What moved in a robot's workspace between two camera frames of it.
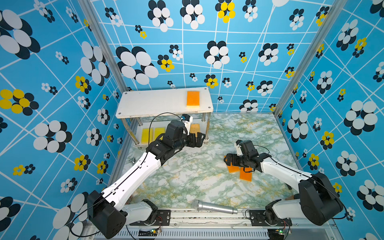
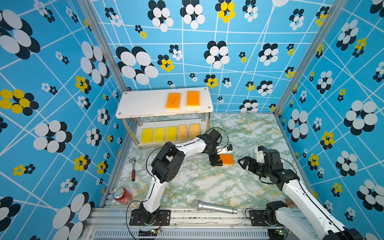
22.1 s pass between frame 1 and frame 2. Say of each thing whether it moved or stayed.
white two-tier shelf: stayed
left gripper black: moved
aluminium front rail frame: stayed
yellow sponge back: stayed
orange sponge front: moved
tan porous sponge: stayed
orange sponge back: stayed
